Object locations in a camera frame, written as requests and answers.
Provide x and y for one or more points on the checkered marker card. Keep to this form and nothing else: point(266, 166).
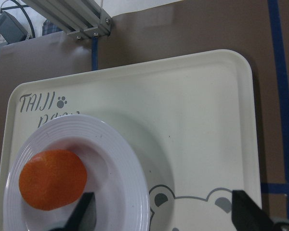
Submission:
point(48, 28)

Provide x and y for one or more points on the grey power brick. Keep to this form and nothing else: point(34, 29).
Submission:
point(10, 28)

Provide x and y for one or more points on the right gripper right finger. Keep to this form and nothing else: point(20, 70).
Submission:
point(246, 215)

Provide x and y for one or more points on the orange fruit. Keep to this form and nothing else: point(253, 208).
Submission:
point(52, 179)

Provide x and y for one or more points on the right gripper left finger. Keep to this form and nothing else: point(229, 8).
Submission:
point(84, 216)

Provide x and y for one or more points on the aluminium frame post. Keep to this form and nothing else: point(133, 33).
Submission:
point(80, 19)

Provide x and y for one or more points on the white ribbed plate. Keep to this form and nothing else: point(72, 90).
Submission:
point(115, 176)

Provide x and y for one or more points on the cream bear tray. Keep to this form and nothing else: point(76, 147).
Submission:
point(190, 120)

